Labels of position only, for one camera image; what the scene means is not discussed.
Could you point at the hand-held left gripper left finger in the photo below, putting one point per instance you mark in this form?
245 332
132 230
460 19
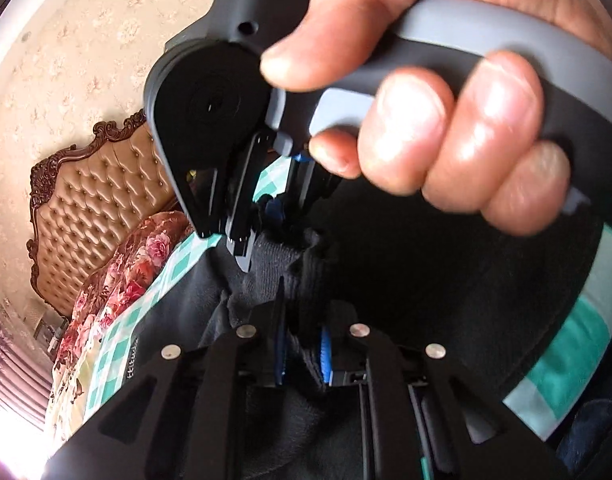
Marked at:
273 360

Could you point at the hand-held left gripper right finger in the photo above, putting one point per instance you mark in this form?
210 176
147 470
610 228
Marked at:
328 360

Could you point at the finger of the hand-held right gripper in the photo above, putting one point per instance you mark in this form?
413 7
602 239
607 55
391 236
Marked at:
243 195
306 185

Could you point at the black pants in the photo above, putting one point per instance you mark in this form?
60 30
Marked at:
436 285

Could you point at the person's right hand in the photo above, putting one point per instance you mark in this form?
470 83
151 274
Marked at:
436 135

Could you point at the red floral pillow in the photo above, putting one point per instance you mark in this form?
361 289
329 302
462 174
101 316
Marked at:
136 270

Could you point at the tufted leather bed headboard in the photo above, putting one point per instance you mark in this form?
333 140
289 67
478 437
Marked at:
86 200

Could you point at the light floral bedsheet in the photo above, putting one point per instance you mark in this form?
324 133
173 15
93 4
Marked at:
68 385

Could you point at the dark bedside furniture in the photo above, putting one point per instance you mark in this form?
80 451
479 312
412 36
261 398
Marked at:
51 322

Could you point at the teal white checked cloth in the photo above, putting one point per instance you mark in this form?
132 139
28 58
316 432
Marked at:
581 340

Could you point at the pink striped curtain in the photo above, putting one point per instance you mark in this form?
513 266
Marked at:
11 360

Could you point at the person's blue jeans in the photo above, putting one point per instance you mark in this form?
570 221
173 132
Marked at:
586 440

